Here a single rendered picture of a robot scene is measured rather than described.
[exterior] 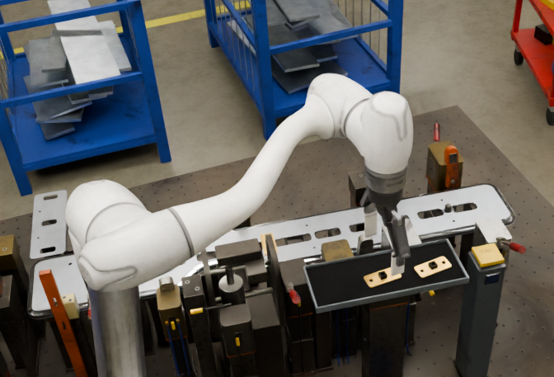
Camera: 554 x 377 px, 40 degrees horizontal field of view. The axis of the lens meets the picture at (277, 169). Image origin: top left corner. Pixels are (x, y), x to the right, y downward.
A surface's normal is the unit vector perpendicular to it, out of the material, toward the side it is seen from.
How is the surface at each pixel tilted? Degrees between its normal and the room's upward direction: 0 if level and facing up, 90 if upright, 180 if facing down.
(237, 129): 0
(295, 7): 5
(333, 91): 9
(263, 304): 0
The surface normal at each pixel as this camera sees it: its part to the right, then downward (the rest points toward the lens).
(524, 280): -0.07, -0.78
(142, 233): 0.09, -0.54
